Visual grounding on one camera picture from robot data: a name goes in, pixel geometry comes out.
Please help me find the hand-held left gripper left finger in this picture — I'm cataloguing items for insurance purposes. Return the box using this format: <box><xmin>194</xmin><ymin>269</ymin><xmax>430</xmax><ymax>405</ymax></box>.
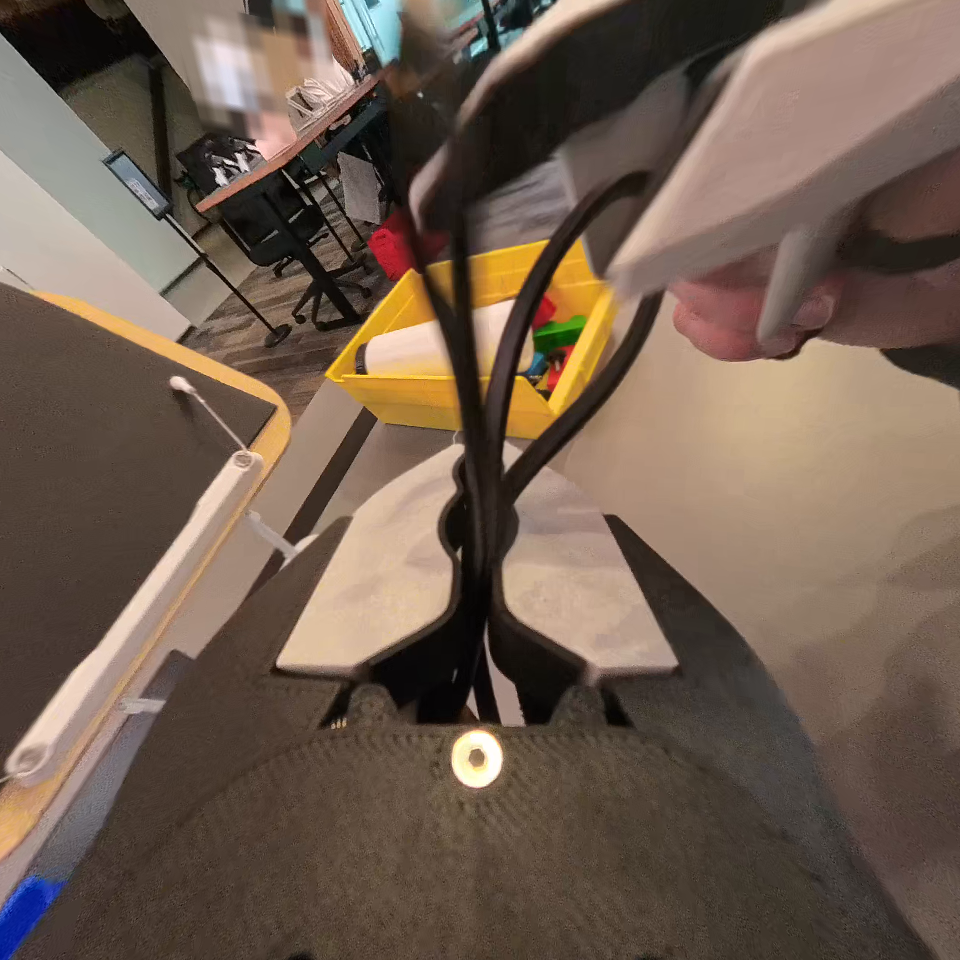
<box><xmin>278</xmin><ymin>446</ymin><xmax>481</xmax><ymax>679</ymax></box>

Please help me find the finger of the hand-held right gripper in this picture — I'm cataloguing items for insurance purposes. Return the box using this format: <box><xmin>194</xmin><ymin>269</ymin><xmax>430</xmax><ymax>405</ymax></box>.
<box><xmin>608</xmin><ymin>0</ymin><xmax>960</xmax><ymax>301</ymax></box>
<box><xmin>408</xmin><ymin>0</ymin><xmax>661</xmax><ymax>229</ymax></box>

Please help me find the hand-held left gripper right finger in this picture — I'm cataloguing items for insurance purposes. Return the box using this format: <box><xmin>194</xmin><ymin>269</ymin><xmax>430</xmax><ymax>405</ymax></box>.
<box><xmin>492</xmin><ymin>465</ymin><xmax>679</xmax><ymax>684</ymax></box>

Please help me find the yellow bin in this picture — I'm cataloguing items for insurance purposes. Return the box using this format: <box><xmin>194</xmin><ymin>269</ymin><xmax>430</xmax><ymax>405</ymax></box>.
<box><xmin>326</xmin><ymin>240</ymin><xmax>616</xmax><ymax>436</ymax></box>

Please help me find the black cable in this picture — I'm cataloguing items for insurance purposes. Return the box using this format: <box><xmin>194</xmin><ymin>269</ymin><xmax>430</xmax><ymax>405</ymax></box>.
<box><xmin>443</xmin><ymin>173</ymin><xmax>664</xmax><ymax>724</ymax></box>

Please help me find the large blue bin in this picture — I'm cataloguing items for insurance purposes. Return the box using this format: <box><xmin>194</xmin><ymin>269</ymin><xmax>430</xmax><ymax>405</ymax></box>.
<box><xmin>0</xmin><ymin>878</ymin><xmax>64</xmax><ymax>960</ymax></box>

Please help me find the red bin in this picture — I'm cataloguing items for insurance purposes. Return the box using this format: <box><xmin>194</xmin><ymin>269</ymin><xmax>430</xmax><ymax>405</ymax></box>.
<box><xmin>369</xmin><ymin>210</ymin><xmax>451</xmax><ymax>282</ymax></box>

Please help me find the dark wooden desk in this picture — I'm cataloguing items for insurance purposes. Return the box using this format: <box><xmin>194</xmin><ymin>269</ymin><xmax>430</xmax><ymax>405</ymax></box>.
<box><xmin>195</xmin><ymin>75</ymin><xmax>384</xmax><ymax>214</ymax></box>

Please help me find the green block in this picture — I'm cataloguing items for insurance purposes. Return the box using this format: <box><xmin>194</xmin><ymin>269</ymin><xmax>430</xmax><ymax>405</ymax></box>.
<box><xmin>533</xmin><ymin>320</ymin><xmax>591</xmax><ymax>355</ymax></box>

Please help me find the white roll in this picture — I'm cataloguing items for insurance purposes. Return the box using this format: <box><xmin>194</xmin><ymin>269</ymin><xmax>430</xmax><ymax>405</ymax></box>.
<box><xmin>360</xmin><ymin>300</ymin><xmax>519</xmax><ymax>379</ymax></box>

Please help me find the black office chair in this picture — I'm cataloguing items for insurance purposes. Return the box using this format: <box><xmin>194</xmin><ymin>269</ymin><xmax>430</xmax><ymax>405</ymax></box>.
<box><xmin>177</xmin><ymin>135</ymin><xmax>369</xmax><ymax>328</ymax></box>

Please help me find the black board with wooden rim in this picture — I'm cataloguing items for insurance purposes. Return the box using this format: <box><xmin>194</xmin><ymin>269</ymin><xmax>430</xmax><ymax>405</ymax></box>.
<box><xmin>0</xmin><ymin>282</ymin><xmax>292</xmax><ymax>859</ymax></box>

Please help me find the small dark sign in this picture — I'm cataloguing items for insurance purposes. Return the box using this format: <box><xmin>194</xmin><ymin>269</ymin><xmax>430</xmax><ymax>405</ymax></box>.
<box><xmin>102</xmin><ymin>147</ymin><xmax>175</xmax><ymax>223</ymax></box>

